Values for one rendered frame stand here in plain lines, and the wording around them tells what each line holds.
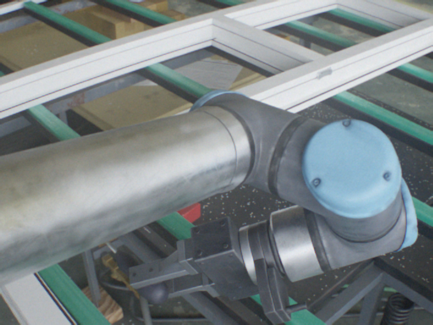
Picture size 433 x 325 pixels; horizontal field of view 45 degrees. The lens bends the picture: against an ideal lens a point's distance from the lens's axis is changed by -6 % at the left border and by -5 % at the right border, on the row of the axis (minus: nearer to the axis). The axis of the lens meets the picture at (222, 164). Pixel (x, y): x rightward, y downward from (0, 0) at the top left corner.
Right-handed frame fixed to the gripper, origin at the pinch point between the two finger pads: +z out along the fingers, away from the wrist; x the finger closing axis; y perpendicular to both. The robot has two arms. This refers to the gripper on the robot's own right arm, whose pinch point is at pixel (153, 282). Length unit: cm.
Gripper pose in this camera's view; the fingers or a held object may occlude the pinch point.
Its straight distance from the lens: 72.9
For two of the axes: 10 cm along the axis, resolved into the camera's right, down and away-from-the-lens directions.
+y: -1.1, -7.7, 6.2
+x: -3.5, -5.6, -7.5
